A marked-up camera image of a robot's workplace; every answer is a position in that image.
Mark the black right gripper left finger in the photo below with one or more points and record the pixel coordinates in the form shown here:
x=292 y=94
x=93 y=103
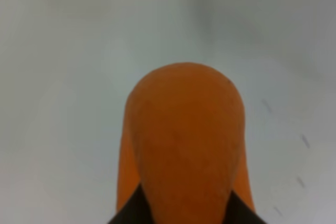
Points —
x=135 y=211

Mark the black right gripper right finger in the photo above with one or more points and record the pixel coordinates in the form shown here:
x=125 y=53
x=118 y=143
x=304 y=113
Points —
x=237 y=212

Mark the orange fruit with stem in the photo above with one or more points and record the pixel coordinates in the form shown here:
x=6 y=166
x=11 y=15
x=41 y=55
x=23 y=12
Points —
x=183 y=141

